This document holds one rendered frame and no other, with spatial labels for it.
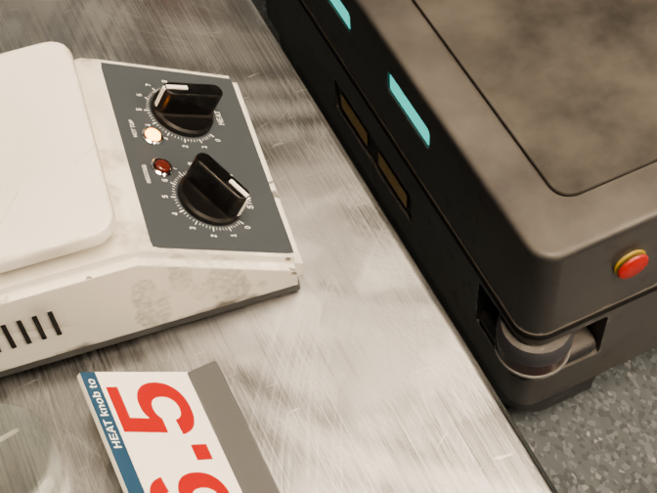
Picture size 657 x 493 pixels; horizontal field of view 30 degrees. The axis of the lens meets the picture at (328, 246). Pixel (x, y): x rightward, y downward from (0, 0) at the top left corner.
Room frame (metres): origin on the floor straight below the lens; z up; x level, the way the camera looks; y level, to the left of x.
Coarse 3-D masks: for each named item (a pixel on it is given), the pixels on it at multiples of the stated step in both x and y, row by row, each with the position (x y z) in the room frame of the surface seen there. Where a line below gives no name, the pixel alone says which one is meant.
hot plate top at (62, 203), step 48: (48, 48) 0.41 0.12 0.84; (0, 96) 0.39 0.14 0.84; (48, 96) 0.38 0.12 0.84; (0, 144) 0.36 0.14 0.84; (48, 144) 0.36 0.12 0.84; (96, 144) 0.35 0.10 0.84; (0, 192) 0.33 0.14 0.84; (48, 192) 0.33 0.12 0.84; (96, 192) 0.33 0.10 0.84; (0, 240) 0.30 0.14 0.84; (48, 240) 0.30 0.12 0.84; (96, 240) 0.30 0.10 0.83
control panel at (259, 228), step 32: (128, 96) 0.40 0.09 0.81; (224, 96) 0.42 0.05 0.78; (128, 128) 0.38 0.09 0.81; (160, 128) 0.39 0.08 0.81; (224, 128) 0.40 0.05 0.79; (128, 160) 0.36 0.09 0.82; (192, 160) 0.37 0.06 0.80; (224, 160) 0.37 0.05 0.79; (256, 160) 0.38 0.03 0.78; (160, 192) 0.34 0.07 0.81; (256, 192) 0.36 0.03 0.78; (160, 224) 0.32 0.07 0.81; (192, 224) 0.33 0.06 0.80; (256, 224) 0.34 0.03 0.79
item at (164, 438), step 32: (128, 384) 0.26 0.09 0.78; (160, 384) 0.27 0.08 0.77; (128, 416) 0.25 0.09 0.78; (160, 416) 0.25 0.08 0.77; (192, 416) 0.25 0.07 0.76; (128, 448) 0.23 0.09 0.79; (160, 448) 0.23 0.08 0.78; (192, 448) 0.24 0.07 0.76; (160, 480) 0.21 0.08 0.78; (192, 480) 0.22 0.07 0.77; (224, 480) 0.22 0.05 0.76
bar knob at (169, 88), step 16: (160, 96) 0.40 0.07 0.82; (176, 96) 0.40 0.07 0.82; (192, 96) 0.40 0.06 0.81; (208, 96) 0.40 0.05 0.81; (160, 112) 0.39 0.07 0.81; (176, 112) 0.40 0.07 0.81; (192, 112) 0.40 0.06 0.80; (208, 112) 0.40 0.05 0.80; (176, 128) 0.39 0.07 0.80; (192, 128) 0.39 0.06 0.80; (208, 128) 0.39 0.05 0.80
